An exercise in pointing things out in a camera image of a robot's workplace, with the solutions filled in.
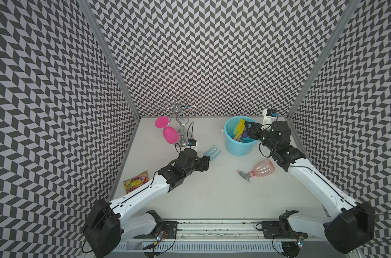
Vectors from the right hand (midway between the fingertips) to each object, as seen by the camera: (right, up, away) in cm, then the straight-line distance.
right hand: (248, 125), depth 77 cm
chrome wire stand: (-35, +10, +8) cm, 37 cm away
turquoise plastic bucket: (+4, -12, +14) cm, 19 cm away
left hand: (-22, -17, +4) cm, 28 cm away
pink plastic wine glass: (-40, -5, +13) cm, 43 cm away
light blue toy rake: (-17, -17, +22) cm, 33 cm away
